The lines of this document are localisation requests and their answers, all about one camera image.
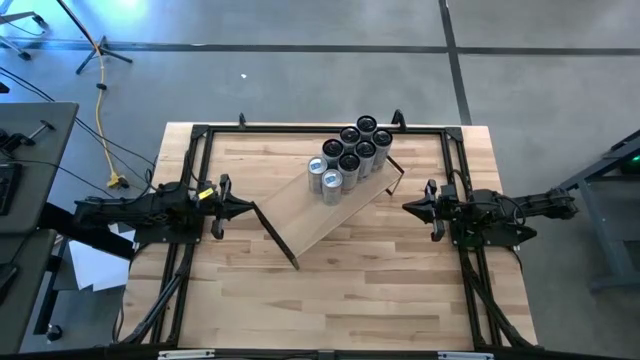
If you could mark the silver metal bracket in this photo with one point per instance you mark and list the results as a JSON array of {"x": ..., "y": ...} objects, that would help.
[
  {"x": 465, "y": 356},
  {"x": 185, "y": 355}
]

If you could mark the white chair base legs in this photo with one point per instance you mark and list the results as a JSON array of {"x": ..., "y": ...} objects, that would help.
[{"x": 35, "y": 19}]

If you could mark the black caster wheel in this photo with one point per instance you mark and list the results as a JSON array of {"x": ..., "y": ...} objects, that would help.
[{"x": 54, "y": 333}]

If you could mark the white paper sheets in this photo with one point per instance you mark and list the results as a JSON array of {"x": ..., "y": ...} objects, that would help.
[{"x": 95, "y": 270}]

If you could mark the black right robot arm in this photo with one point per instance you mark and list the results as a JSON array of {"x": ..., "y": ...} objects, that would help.
[{"x": 505, "y": 210}]

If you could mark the beverage can with silver lid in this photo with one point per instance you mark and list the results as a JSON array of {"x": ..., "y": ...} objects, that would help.
[
  {"x": 317, "y": 167},
  {"x": 332, "y": 180}
]

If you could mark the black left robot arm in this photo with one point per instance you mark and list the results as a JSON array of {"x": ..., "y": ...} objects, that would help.
[{"x": 140, "y": 210}]

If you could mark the black support beam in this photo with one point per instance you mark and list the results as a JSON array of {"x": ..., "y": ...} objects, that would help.
[{"x": 85, "y": 232}]

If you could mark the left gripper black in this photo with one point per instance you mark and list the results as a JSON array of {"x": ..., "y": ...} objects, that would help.
[{"x": 220, "y": 205}]

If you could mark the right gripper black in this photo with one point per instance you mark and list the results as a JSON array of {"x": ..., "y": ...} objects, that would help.
[{"x": 440, "y": 210}]

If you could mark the black tripod stand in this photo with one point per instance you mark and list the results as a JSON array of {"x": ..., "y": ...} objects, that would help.
[{"x": 102, "y": 47}]

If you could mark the yellow label tag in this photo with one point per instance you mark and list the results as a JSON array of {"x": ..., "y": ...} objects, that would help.
[{"x": 205, "y": 193}]

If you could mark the grey desk frame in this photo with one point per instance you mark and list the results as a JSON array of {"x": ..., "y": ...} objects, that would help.
[{"x": 607, "y": 235}]

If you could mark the black clamp tool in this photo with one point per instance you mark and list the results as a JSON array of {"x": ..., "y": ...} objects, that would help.
[{"x": 15, "y": 140}]

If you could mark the white can with blue band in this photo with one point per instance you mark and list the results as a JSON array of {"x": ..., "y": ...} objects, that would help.
[
  {"x": 365, "y": 149},
  {"x": 350, "y": 135}
]

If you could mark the Celsius Peach Vibe can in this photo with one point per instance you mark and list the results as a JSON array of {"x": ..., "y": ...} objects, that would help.
[{"x": 332, "y": 147}]

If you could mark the grey desk top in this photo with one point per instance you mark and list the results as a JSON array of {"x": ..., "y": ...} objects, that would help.
[
  {"x": 25, "y": 280},
  {"x": 45, "y": 165}
]

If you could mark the slim beverage can black lid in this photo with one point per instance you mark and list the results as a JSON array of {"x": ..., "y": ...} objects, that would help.
[
  {"x": 366, "y": 122},
  {"x": 348, "y": 162}
]

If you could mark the silver Celsius beverage can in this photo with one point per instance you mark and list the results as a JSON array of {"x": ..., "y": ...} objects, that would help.
[{"x": 382, "y": 139}]

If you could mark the black keyboard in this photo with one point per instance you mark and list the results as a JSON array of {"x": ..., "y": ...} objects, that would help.
[{"x": 9, "y": 187}]

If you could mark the black rail hook bracket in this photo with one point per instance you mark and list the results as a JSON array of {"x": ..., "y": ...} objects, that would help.
[
  {"x": 398, "y": 120},
  {"x": 242, "y": 121}
]

